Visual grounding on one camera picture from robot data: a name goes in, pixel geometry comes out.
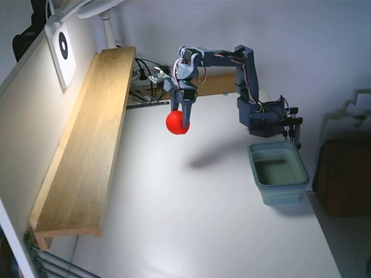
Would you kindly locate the blue-grey gripper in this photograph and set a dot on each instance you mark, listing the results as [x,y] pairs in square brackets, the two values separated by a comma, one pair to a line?
[184,99]

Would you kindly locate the red ball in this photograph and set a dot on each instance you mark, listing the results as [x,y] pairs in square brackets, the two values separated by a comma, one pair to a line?
[174,124]

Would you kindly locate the blue-grey robot arm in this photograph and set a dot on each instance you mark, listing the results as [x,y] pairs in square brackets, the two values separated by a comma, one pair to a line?
[249,75]

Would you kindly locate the grey plastic container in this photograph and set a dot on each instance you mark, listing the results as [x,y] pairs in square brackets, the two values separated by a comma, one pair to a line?
[278,197]

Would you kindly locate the wooden back board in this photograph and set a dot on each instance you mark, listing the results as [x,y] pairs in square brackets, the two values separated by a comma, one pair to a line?
[217,84]

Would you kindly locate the long wooden shelf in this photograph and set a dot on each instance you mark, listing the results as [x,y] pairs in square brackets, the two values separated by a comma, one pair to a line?
[95,139]

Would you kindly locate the black table clamp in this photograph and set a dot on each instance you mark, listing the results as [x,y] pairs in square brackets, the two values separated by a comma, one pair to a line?
[295,127]

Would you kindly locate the white device with black circle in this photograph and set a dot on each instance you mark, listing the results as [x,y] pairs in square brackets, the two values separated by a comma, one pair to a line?
[65,69]

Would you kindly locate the cream partition panel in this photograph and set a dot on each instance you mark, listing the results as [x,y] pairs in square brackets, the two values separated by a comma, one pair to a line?
[23,130]

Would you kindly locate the dark brown cabinet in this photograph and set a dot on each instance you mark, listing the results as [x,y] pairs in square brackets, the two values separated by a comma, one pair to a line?
[345,179]

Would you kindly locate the metal shelf bracket rail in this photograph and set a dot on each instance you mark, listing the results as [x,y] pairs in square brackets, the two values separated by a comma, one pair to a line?
[145,105]

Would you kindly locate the small wrist camera board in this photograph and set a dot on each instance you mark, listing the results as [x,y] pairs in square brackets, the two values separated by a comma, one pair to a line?
[158,76]

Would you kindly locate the white lamp post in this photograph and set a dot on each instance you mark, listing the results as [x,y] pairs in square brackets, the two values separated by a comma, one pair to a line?
[108,32]

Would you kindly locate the metal frame rails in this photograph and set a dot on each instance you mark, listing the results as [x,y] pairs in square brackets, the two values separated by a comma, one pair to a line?
[49,260]

